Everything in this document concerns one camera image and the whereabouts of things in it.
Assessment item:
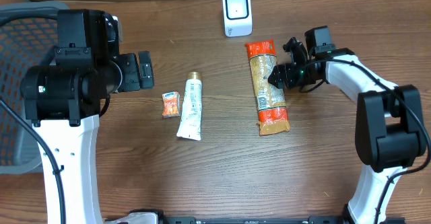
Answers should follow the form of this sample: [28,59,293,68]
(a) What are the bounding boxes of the orange spaghetti packet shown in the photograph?
[245,40,290,136]

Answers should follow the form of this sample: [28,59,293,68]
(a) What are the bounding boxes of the small orange sachet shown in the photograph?
[162,91,180,118]

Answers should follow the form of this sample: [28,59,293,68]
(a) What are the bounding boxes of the white tube gold cap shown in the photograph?
[176,72,202,141]

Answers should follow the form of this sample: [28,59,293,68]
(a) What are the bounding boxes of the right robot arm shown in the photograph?
[268,26,430,223]

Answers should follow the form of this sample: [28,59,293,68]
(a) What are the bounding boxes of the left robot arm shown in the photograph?
[20,9,154,223]

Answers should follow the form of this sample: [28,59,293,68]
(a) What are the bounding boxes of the white barcode scanner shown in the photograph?
[222,0,253,37]

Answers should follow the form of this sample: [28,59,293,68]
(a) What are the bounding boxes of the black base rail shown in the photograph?
[104,210,407,224]

